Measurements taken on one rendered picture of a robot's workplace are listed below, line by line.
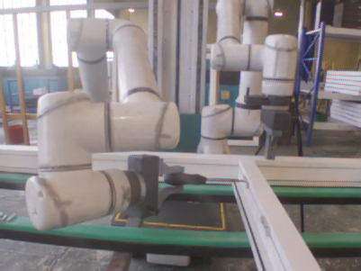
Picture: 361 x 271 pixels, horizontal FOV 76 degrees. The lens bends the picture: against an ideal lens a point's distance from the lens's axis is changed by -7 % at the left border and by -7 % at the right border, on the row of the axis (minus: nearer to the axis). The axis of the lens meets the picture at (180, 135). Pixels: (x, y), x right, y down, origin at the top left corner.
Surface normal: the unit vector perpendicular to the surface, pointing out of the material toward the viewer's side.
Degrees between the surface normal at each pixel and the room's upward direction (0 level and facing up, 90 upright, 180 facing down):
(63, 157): 73
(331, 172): 90
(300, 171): 90
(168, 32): 90
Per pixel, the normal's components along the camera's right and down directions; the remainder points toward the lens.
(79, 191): 0.77, -0.07
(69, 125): 0.24, -0.07
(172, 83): -0.11, 0.25
